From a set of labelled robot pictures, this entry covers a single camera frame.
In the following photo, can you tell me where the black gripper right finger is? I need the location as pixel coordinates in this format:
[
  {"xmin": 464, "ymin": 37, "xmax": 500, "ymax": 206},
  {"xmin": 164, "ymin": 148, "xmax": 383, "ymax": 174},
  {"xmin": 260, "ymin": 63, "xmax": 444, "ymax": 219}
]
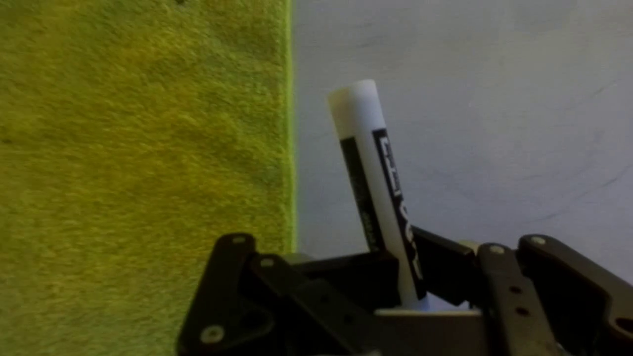
[{"xmin": 407, "ymin": 225, "xmax": 633, "ymax": 356}]

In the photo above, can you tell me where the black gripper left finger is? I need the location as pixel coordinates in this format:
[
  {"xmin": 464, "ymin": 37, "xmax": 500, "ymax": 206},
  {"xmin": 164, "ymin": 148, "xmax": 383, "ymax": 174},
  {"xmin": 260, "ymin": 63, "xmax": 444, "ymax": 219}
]
[{"xmin": 175, "ymin": 231, "xmax": 403, "ymax": 356}]

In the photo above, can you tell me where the yellow-green towel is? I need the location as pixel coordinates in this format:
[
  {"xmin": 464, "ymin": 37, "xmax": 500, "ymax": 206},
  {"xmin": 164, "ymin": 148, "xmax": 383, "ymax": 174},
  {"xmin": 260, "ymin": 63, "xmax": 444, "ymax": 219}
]
[{"xmin": 0, "ymin": 0, "xmax": 296, "ymax": 356}]

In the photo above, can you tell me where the black white dry-erase marker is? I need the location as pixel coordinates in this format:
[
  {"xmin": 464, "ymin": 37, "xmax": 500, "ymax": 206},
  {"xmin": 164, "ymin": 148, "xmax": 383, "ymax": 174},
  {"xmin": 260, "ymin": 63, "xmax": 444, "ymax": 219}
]
[{"xmin": 326, "ymin": 77, "xmax": 433, "ymax": 312}]

